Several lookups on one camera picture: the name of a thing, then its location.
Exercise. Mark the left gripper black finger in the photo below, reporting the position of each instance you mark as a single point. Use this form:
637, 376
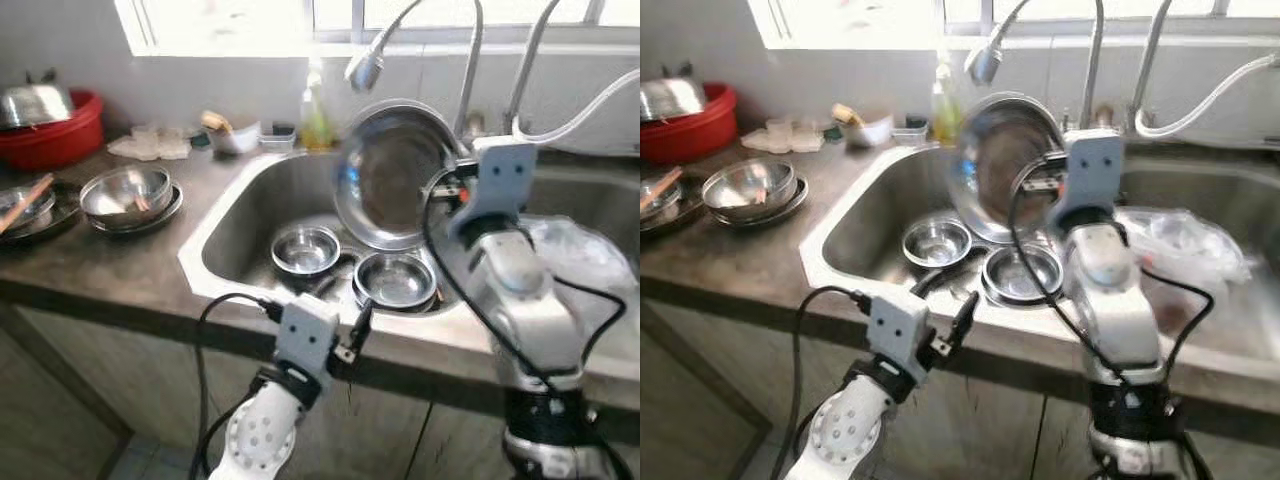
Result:
965, 317
362, 323

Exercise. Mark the deep steel plate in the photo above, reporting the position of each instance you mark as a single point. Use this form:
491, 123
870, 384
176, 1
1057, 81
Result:
1000, 170
385, 175

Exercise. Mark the wide rim steel bowl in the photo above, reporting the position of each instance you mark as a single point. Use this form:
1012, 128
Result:
395, 280
1022, 272

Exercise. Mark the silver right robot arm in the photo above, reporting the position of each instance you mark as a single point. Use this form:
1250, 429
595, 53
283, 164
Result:
1110, 300
520, 300

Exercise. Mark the small steel bowl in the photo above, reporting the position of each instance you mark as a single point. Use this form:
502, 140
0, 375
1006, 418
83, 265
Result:
305, 250
937, 243

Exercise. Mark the grey wood sink cabinet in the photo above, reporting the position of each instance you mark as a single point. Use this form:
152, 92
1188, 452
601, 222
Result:
400, 440
1000, 430

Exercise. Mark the yellow dish soap pump bottle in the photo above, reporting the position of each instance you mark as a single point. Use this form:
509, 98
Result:
946, 118
316, 125

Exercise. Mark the stainless steel double sink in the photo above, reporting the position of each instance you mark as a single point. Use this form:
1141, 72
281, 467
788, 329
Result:
240, 230
860, 225

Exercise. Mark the small white plastic dish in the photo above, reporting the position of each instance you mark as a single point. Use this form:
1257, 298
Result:
910, 137
280, 142

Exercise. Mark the dark green scouring pad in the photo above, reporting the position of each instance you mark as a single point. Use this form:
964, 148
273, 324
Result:
282, 128
915, 122

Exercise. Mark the chrome twin pipe faucet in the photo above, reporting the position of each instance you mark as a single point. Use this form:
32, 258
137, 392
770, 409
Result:
534, 60
1150, 60

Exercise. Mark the clear plastic bag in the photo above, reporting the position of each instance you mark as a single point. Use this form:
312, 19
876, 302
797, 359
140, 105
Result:
1190, 240
600, 260

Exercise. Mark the white ceramic bowl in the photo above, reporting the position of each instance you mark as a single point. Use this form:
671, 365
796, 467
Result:
872, 132
240, 140

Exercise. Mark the wooden chopstick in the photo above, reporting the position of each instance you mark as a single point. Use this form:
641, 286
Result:
28, 202
657, 194
660, 187
24, 210
762, 197
141, 203

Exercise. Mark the yellow sponge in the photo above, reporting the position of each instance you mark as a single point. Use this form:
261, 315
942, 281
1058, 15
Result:
846, 114
215, 122

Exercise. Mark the red plastic basin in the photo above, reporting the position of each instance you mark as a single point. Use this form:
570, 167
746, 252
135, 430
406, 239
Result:
60, 145
700, 135

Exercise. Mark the beige dish cloth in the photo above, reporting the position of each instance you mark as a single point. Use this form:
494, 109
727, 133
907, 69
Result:
150, 145
785, 137

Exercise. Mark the large steel mixing bowl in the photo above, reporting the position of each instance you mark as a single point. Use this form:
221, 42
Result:
740, 185
115, 190

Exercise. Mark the grey wood stove cabinet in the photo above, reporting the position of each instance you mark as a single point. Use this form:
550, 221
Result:
40, 420
680, 420

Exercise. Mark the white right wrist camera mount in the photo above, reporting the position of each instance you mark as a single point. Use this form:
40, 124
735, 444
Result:
500, 185
1090, 175

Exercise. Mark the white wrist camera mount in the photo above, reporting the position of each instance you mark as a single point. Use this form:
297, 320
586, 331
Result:
500, 185
897, 325
305, 335
1090, 175

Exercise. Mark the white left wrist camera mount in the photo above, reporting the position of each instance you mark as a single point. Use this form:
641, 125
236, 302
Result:
897, 325
305, 335

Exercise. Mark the white window frame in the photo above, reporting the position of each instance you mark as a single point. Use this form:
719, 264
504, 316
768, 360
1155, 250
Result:
250, 48
870, 42

